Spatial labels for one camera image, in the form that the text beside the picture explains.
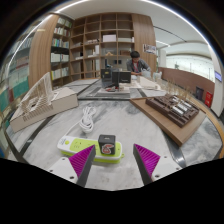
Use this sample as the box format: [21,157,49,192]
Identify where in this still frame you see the beige paper building model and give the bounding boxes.
[138,75,162,92]

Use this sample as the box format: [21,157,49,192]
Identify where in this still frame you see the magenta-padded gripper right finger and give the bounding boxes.
[132,143,183,186]

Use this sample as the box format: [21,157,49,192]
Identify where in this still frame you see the black bin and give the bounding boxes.
[195,86,205,101]

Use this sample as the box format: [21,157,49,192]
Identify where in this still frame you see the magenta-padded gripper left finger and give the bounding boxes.
[46,144,97,188]

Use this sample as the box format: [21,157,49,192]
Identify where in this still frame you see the red bin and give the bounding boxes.
[204,91,214,108]

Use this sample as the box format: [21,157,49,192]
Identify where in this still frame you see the wall poster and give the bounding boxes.
[143,43,158,55]

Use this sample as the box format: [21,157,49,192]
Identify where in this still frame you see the tall black box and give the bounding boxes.
[100,68,114,88]

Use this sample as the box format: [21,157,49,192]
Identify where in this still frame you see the white cardboard architectural model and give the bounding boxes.
[9,71,79,134]

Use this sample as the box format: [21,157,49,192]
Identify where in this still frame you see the flat wooden base board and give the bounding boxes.
[129,94,208,148]

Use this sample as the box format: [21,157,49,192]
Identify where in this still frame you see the dark brown architectural model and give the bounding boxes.
[145,93,200,128]

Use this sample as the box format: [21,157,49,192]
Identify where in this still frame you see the black charger with red print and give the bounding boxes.
[98,134,117,156]

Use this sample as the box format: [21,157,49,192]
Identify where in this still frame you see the person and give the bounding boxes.
[125,50,152,76]

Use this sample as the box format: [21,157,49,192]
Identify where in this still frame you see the low black box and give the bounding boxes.
[111,70,132,88]

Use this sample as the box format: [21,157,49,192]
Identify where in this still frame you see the green and white power strip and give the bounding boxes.
[56,135,125,165]

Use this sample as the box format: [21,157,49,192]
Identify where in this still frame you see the blue wall screen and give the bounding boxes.
[214,70,223,83]

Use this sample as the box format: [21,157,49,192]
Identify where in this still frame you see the wooden shelf unit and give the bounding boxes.
[28,12,158,89]

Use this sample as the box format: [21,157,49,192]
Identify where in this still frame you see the coiled white power cable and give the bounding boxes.
[63,105,98,141]

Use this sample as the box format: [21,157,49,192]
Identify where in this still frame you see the book shelf unit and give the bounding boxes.
[0,33,34,158]

